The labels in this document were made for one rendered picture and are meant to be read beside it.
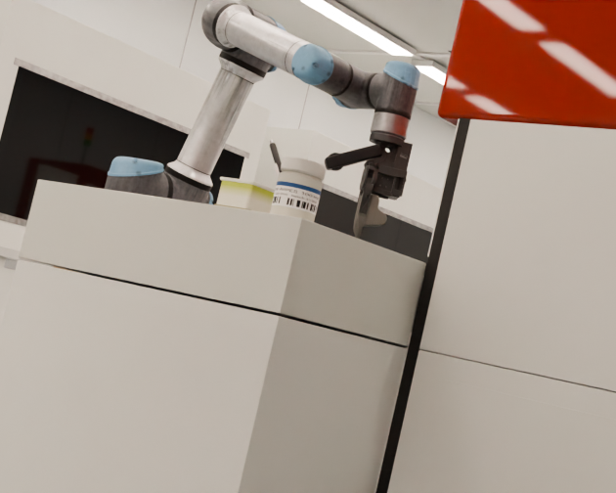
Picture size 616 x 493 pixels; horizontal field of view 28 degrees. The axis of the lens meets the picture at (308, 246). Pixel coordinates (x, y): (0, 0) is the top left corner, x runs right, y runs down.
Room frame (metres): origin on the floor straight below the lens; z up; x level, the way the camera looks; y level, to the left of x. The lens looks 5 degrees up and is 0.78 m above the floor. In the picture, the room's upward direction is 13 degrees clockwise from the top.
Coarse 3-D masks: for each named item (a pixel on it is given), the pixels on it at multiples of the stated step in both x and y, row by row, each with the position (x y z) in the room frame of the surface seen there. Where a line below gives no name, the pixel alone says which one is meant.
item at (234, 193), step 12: (228, 180) 2.08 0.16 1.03; (240, 180) 2.07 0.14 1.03; (228, 192) 2.08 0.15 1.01; (240, 192) 2.07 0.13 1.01; (252, 192) 2.06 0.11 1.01; (264, 192) 2.08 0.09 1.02; (216, 204) 2.09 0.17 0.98; (228, 204) 2.08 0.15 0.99; (240, 204) 2.06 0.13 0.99; (252, 204) 2.06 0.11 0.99; (264, 204) 2.09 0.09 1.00
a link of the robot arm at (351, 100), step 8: (360, 72) 2.46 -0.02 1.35; (368, 72) 2.49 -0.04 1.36; (376, 72) 2.48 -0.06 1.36; (352, 80) 2.44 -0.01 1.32; (360, 80) 2.46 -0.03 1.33; (368, 80) 2.46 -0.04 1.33; (352, 88) 2.45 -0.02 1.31; (360, 88) 2.46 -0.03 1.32; (368, 88) 2.45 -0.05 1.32; (336, 96) 2.46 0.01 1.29; (344, 96) 2.46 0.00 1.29; (352, 96) 2.47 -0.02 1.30; (360, 96) 2.47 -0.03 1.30; (368, 96) 2.46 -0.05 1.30; (336, 104) 2.54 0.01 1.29; (344, 104) 2.52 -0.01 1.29; (352, 104) 2.50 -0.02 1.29; (360, 104) 2.49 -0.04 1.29; (368, 104) 2.47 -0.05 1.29
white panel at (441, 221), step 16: (464, 128) 2.06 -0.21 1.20; (464, 144) 2.06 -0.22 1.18; (448, 176) 2.07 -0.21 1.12; (448, 192) 2.06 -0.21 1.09; (448, 208) 2.06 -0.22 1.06; (432, 240) 2.07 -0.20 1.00; (432, 256) 2.07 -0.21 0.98; (432, 272) 2.06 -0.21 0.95; (432, 288) 2.06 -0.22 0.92; (416, 320) 2.07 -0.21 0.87; (416, 336) 2.06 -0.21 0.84
